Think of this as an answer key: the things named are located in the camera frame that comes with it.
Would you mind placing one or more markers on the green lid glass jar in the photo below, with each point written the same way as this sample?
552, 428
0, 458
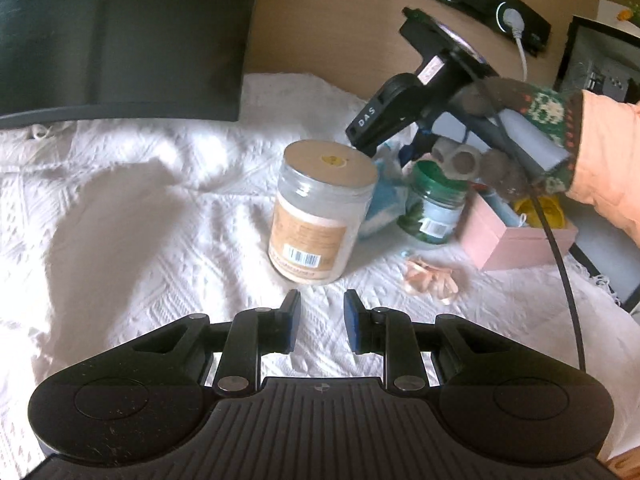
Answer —
430, 210

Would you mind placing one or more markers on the white knitted cloth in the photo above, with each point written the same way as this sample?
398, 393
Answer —
125, 240

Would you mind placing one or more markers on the light blue soft packet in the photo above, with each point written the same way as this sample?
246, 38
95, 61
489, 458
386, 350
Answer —
507, 212

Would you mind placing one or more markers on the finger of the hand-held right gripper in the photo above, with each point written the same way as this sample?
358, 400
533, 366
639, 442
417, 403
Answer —
407, 152

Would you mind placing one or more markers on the person's right forearm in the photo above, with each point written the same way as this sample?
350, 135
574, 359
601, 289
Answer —
610, 160

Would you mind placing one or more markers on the black monitor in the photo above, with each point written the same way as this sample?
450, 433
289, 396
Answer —
125, 35

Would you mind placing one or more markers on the clear jar beige lid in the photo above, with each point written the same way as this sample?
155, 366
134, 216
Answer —
310, 230

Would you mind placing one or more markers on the glass panel computer case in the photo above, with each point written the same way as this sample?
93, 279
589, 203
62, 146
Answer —
600, 70

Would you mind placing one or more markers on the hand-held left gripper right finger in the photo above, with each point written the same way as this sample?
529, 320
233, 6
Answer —
355, 326

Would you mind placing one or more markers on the person's right hand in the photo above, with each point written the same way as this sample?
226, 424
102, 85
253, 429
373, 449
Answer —
545, 105

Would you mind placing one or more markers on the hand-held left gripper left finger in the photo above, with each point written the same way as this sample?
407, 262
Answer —
290, 321

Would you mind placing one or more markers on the pink cardboard box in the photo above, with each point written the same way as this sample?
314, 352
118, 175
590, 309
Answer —
515, 250

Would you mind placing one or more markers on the yellow packet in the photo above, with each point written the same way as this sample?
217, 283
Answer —
547, 212

